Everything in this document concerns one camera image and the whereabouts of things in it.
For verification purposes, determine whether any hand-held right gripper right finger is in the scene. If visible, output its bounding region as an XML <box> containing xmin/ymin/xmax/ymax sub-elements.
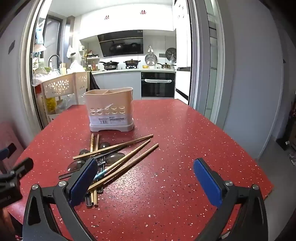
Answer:
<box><xmin>193</xmin><ymin>158</ymin><xmax>274</xmax><ymax>241</ymax></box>

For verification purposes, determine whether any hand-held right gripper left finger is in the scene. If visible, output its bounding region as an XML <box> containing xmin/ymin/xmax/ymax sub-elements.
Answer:
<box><xmin>22</xmin><ymin>158</ymin><xmax>99</xmax><ymax>241</ymax></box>

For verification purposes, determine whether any wooden chopstick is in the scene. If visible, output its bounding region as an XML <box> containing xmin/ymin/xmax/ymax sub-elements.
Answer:
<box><xmin>73</xmin><ymin>134</ymin><xmax>154</xmax><ymax>160</ymax></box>
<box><xmin>92</xmin><ymin>139</ymin><xmax>151</xmax><ymax>183</ymax></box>
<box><xmin>90</xmin><ymin>133</ymin><xmax>95</xmax><ymax>206</ymax></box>
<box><xmin>94</xmin><ymin>134</ymin><xmax>100</xmax><ymax>206</ymax></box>
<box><xmin>87</xmin><ymin>143</ymin><xmax>159</xmax><ymax>192</ymax></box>

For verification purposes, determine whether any beige plastic utensil holder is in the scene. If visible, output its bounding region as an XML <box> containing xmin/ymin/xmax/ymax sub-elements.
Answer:
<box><xmin>84</xmin><ymin>87</ymin><xmax>135</xmax><ymax>132</ymax></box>

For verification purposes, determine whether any yellow bag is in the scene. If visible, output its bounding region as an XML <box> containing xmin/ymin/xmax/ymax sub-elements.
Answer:
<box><xmin>46</xmin><ymin>97</ymin><xmax>57</xmax><ymax>114</ymax></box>

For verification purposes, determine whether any clear plastic bag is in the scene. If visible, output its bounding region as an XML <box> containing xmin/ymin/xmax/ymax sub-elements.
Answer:
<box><xmin>55</xmin><ymin>94</ymin><xmax>80</xmax><ymax>114</ymax></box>

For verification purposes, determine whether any beige flower-cutout basket cart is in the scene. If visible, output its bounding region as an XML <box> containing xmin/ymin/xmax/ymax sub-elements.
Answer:
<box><xmin>41</xmin><ymin>71</ymin><xmax>90</xmax><ymax>121</ymax></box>

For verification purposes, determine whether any black cloth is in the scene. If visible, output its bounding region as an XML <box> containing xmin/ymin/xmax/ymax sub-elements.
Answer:
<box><xmin>89</xmin><ymin>72</ymin><xmax>100</xmax><ymax>90</ymax></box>

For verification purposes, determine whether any black built-in oven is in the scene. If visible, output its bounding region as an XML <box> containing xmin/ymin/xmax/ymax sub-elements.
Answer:
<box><xmin>141</xmin><ymin>72</ymin><xmax>175</xmax><ymax>98</ymax></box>

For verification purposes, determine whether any chrome kitchen faucet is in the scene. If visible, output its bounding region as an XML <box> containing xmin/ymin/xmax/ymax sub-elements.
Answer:
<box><xmin>48</xmin><ymin>55</ymin><xmax>62</xmax><ymax>70</ymax></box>

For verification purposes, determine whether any white plastic bag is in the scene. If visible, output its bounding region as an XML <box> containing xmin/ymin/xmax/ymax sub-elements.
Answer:
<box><xmin>69</xmin><ymin>61</ymin><xmax>86</xmax><ymax>73</ymax></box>

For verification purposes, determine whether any spice rack with bottles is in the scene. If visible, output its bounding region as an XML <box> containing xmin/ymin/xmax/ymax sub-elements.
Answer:
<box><xmin>81</xmin><ymin>50</ymin><xmax>100</xmax><ymax>71</ymax></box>

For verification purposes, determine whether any black wok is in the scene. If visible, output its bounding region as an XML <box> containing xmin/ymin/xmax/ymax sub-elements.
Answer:
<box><xmin>99</xmin><ymin>61</ymin><xmax>120</xmax><ymax>70</ymax></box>

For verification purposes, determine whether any gas stove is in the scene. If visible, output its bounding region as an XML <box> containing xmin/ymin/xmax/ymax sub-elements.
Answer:
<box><xmin>103</xmin><ymin>66</ymin><xmax>139</xmax><ymax>70</ymax></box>

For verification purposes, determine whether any hanging black round pan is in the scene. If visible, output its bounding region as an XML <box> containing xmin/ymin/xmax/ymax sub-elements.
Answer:
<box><xmin>165</xmin><ymin>47</ymin><xmax>177</xmax><ymax>63</ymax></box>

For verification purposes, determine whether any white refrigerator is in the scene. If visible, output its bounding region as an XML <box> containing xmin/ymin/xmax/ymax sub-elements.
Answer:
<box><xmin>172</xmin><ymin>0</ymin><xmax>192</xmax><ymax>105</ymax></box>

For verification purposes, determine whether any hanging steel strainer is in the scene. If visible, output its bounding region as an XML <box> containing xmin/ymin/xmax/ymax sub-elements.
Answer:
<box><xmin>145</xmin><ymin>45</ymin><xmax>158</xmax><ymax>65</ymax></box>

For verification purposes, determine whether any black range hood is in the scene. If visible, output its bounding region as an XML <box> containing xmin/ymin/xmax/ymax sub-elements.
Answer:
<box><xmin>97</xmin><ymin>30</ymin><xmax>144</xmax><ymax>57</ymax></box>

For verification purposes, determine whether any white upper cabinet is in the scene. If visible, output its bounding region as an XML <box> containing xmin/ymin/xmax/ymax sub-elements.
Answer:
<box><xmin>80</xmin><ymin>9</ymin><xmax>174</xmax><ymax>42</ymax></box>

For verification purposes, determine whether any sliding glass door frame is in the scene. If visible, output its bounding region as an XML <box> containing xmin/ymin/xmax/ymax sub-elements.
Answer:
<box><xmin>187</xmin><ymin>0</ymin><xmax>226</xmax><ymax>126</ymax></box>

